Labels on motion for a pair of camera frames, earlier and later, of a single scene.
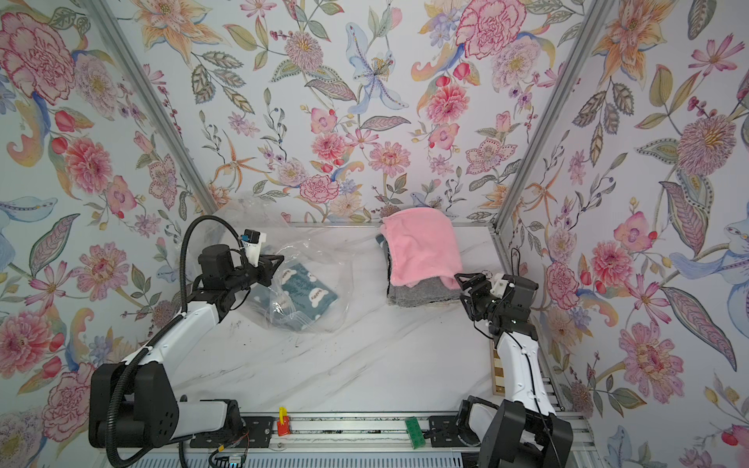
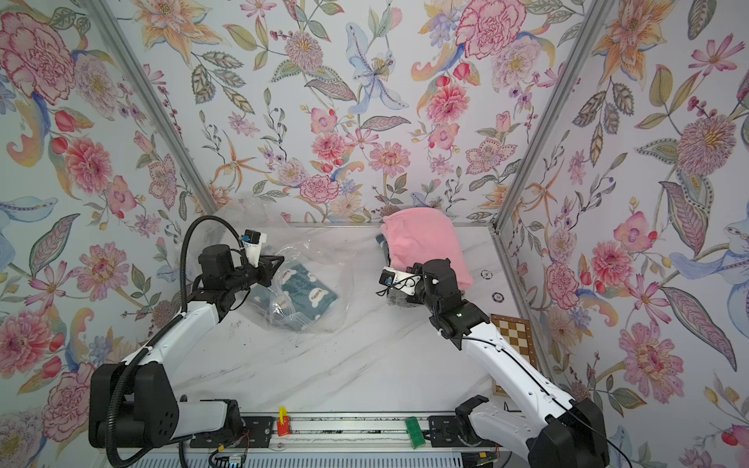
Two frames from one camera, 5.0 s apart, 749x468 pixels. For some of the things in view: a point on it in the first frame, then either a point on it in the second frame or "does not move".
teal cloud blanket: x=295 y=299 does not move
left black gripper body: x=246 y=277 does not move
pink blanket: x=422 y=245 does not move
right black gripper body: x=486 y=303 → x=424 y=295
